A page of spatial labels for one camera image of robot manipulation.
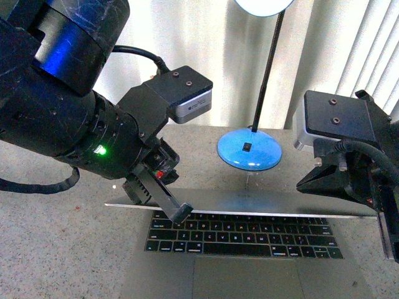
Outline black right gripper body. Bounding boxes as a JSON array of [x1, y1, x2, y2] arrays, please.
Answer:
[[296, 90, 398, 261]]

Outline white pleated curtain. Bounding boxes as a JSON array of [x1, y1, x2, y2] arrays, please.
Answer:
[[93, 0, 399, 130]]

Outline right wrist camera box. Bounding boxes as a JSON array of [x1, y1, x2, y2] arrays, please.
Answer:
[[292, 90, 377, 153]]

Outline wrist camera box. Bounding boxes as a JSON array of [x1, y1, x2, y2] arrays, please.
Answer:
[[292, 90, 377, 153], [149, 65, 213, 124]]

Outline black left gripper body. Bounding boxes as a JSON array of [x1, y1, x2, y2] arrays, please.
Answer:
[[118, 83, 180, 185]]

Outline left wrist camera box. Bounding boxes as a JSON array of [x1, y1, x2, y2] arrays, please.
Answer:
[[149, 65, 213, 124]]

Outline black right camera cable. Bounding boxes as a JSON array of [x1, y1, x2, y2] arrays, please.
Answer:
[[330, 139, 399, 184]]

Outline silver laptop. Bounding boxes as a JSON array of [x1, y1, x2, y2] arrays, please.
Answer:
[[120, 188, 373, 298]]

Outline blue desk lamp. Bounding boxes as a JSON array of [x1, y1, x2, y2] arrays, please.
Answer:
[[218, 0, 292, 171]]

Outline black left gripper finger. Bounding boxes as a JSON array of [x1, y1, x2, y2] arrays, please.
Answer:
[[123, 164, 193, 224]]

